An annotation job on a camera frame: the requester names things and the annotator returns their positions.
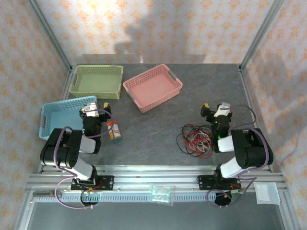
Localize thin white cable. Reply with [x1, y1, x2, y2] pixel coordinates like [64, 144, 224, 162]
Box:
[187, 130, 212, 153]

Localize thin black cable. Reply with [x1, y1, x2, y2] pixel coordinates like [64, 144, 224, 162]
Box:
[177, 123, 215, 156]

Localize blue plastic basket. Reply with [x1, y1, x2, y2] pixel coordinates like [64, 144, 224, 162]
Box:
[39, 95, 98, 141]

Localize orange capped pill bottle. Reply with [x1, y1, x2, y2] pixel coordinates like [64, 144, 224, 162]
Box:
[106, 120, 122, 140]

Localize green plastic basket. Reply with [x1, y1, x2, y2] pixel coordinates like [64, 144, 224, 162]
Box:
[69, 65, 124, 100]

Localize pink plastic basket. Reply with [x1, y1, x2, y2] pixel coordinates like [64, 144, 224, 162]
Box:
[122, 63, 183, 114]

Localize white flat packet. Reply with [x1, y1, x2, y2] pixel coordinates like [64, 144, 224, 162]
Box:
[253, 182, 281, 206]

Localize clear plastic bag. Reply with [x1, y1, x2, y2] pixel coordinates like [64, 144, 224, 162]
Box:
[149, 183, 176, 206]

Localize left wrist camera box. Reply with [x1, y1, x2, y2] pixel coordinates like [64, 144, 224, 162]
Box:
[83, 102, 99, 118]

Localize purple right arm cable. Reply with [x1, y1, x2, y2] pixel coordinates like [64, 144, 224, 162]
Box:
[206, 104, 271, 208]

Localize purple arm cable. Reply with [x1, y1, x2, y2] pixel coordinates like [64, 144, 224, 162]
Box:
[53, 108, 113, 209]
[206, 104, 271, 208]

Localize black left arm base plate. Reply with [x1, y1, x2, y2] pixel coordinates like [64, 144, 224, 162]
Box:
[71, 175, 115, 191]

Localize red black power wires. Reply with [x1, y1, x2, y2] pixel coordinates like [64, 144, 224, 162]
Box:
[86, 181, 104, 194]
[224, 183, 243, 199]

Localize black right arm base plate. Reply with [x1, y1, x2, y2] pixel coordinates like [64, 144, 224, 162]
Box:
[197, 174, 240, 191]

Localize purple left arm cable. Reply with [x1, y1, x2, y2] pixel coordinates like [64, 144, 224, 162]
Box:
[53, 108, 113, 209]

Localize aluminium rail frame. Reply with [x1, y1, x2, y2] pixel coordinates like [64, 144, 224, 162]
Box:
[26, 164, 287, 192]

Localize grey slotted cable duct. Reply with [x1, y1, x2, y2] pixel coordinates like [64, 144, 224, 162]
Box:
[33, 191, 216, 203]

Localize aluminium corner post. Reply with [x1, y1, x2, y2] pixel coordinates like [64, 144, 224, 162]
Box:
[238, 0, 286, 72]
[25, 0, 74, 72]

